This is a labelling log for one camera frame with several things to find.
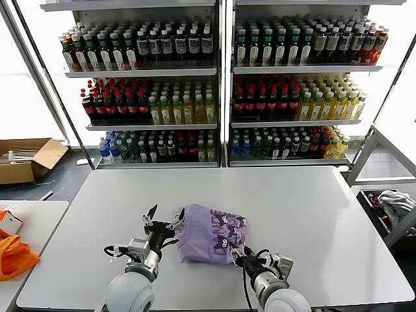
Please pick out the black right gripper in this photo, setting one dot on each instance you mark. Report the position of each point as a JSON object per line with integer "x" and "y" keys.
{"x": 252, "y": 263}

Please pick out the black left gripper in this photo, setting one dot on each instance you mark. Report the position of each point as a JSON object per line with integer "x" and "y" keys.
{"x": 159, "y": 232}

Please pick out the purple printed t-shirt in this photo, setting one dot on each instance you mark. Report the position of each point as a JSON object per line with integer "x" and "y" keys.
{"x": 201, "y": 240}

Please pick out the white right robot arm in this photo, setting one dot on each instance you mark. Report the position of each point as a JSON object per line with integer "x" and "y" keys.
{"x": 282, "y": 299}

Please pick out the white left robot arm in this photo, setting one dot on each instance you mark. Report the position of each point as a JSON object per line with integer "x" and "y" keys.
{"x": 130, "y": 292}

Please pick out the small white floor object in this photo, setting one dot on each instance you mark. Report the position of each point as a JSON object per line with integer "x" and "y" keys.
{"x": 83, "y": 162}

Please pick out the yellow juice bottle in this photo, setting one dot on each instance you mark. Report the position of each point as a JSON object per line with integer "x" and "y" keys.
{"x": 358, "y": 109}
{"x": 348, "y": 109}
{"x": 211, "y": 112}
{"x": 305, "y": 110}
{"x": 188, "y": 112}
{"x": 338, "y": 110}
{"x": 199, "y": 112}
{"x": 177, "y": 113}
{"x": 155, "y": 113}
{"x": 166, "y": 113}
{"x": 327, "y": 110}
{"x": 316, "y": 110}

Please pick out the red cap cola bottle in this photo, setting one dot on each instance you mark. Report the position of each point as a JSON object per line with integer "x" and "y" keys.
{"x": 143, "y": 109}
{"x": 272, "y": 103}
{"x": 294, "y": 102}
{"x": 132, "y": 109}
{"x": 88, "y": 110}
{"x": 99, "y": 110}
{"x": 249, "y": 104}
{"x": 110, "y": 110}
{"x": 283, "y": 103}
{"x": 238, "y": 104}
{"x": 261, "y": 104}
{"x": 121, "y": 109}

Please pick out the white side table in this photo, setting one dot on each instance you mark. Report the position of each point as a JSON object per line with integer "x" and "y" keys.
{"x": 45, "y": 221}

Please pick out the white floor strip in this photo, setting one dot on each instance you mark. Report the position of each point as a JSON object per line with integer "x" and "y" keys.
{"x": 48, "y": 194}

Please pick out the brown cardboard box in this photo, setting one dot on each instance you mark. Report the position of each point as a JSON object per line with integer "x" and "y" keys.
{"x": 48, "y": 156}

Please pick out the black storage bin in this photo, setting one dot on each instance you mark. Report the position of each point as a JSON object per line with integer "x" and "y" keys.
{"x": 367, "y": 198}

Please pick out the red garment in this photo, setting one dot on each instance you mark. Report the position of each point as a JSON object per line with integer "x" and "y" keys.
{"x": 377, "y": 203}

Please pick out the orange fabric bag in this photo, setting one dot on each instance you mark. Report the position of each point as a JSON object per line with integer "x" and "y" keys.
{"x": 16, "y": 256}

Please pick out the grey metal shelving unit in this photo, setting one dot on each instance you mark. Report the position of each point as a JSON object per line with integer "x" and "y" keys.
{"x": 292, "y": 69}
{"x": 139, "y": 72}

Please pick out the white and orange carton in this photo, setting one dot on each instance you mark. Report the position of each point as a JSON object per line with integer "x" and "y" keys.
{"x": 11, "y": 222}

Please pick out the grey white garment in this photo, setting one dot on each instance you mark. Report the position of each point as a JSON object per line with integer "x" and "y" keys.
{"x": 395, "y": 203}

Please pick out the light grey window beam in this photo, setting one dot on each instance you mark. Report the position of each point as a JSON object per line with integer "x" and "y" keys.
{"x": 43, "y": 92}

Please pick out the white cap dark bottle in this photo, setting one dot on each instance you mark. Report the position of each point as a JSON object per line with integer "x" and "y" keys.
{"x": 166, "y": 45}
{"x": 193, "y": 44}
{"x": 154, "y": 45}
{"x": 206, "y": 44}
{"x": 180, "y": 44}
{"x": 142, "y": 45}

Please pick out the beige label dark bottle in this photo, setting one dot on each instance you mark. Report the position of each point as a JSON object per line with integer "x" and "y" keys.
{"x": 332, "y": 43}
{"x": 320, "y": 44}

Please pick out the dark label drink bottle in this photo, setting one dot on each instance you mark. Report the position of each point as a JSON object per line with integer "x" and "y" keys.
{"x": 357, "y": 42}
{"x": 345, "y": 42}

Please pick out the red drink bottle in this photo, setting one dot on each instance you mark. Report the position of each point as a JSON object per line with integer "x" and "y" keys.
{"x": 370, "y": 44}
{"x": 380, "y": 42}

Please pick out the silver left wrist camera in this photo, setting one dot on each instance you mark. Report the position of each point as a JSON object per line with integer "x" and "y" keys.
{"x": 138, "y": 247}

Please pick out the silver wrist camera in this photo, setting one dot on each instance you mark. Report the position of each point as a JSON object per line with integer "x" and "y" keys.
{"x": 138, "y": 247}
{"x": 285, "y": 268}

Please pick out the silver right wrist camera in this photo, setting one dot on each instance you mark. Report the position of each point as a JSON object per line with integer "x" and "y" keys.
{"x": 285, "y": 268}

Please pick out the grey metal frame table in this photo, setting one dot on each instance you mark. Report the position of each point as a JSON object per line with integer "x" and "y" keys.
{"x": 360, "y": 152}

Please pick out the dark metal frame post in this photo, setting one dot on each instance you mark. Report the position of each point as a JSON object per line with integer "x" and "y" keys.
{"x": 396, "y": 74}
{"x": 59, "y": 94}

